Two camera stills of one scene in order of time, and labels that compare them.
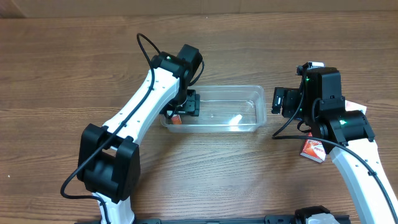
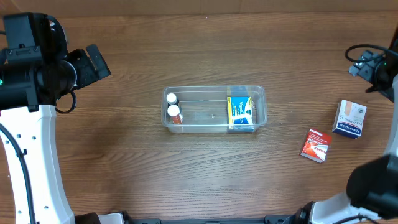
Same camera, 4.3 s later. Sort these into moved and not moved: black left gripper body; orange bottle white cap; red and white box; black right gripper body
Moved: black left gripper body; black right gripper body
Not moved: red and white box; orange bottle white cap
